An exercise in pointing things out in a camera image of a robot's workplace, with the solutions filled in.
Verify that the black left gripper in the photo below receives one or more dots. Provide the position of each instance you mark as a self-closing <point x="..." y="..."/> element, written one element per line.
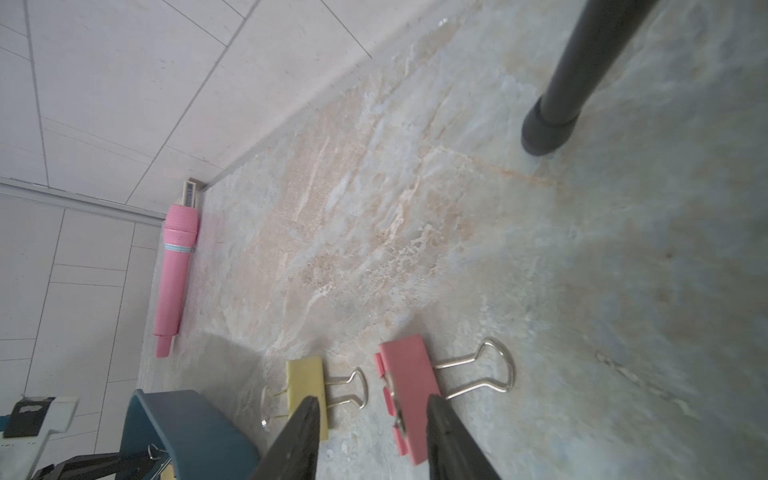
<point x="97" y="466"/>

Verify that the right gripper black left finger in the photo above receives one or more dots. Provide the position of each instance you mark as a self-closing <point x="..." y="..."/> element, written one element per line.
<point x="294" y="454"/>

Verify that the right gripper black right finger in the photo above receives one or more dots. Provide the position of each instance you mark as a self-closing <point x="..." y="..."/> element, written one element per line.
<point x="452" y="452"/>

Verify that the yellow binder clip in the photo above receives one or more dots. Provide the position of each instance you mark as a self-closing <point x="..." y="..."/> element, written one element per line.
<point x="306" y="378"/>

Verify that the teal plastic storage box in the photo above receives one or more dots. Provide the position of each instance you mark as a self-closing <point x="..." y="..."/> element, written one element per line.
<point x="201" y="442"/>

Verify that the pink binder clip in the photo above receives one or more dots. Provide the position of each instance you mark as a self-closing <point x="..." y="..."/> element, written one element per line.
<point x="409" y="376"/>

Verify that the small card box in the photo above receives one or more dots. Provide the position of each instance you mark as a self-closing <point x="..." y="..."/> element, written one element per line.
<point x="189" y="193"/>

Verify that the pink toy microphone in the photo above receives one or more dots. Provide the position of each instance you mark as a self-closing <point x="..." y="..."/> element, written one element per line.
<point x="179" y="238"/>

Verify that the black music stand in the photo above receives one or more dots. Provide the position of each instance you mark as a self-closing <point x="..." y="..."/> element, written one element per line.
<point x="603" y="30"/>

